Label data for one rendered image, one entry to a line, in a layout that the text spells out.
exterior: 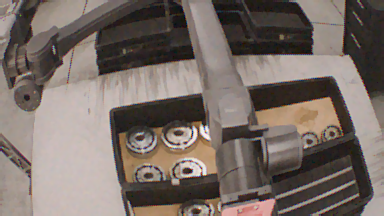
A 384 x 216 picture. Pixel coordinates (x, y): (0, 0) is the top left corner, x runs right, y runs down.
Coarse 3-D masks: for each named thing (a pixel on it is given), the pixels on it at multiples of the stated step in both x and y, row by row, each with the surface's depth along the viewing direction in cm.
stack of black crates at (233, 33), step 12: (216, 12) 251; (228, 12) 251; (240, 12) 251; (180, 24) 256; (228, 24) 258; (240, 24) 256; (180, 36) 252; (228, 36) 251; (240, 36) 251; (252, 36) 235; (180, 48) 232; (192, 48) 234; (240, 48) 237; (252, 48) 237; (180, 60) 239
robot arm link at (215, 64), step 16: (192, 0) 88; (208, 0) 88; (192, 16) 84; (208, 16) 83; (192, 32) 81; (208, 32) 80; (208, 48) 77; (224, 48) 77; (208, 64) 74; (224, 64) 74; (208, 80) 71; (224, 80) 71; (240, 80) 71; (208, 96) 69; (240, 96) 68; (208, 112) 73; (208, 128) 72
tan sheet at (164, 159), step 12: (156, 132) 151; (120, 144) 148; (204, 144) 147; (132, 156) 145; (156, 156) 145; (168, 156) 145; (180, 156) 144; (192, 156) 144; (204, 156) 144; (132, 168) 141; (168, 168) 141; (216, 168) 140; (132, 180) 138
